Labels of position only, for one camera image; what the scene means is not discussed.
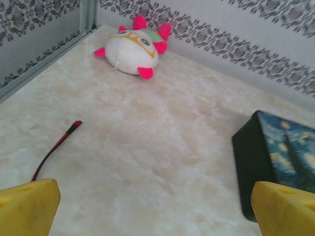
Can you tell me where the white pink plush toy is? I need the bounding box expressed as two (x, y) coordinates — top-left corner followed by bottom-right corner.
(93, 15), (172, 81)

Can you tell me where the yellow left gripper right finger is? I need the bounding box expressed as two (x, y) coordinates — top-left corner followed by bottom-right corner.
(250, 180), (315, 236)

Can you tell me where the red black wire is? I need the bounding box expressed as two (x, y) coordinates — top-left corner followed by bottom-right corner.
(31, 120), (83, 182)

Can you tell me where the aluminium frame side rail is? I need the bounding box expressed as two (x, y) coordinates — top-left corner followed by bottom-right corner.
(0, 24), (99, 104)

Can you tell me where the aluminium frame post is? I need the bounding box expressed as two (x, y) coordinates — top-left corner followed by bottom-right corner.
(78, 0), (98, 31)

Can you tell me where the black box starry night lid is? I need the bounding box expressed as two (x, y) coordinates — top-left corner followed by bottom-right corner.
(231, 110), (315, 223)

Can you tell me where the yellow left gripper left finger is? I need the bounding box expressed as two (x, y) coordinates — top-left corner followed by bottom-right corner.
(0, 178), (61, 236)

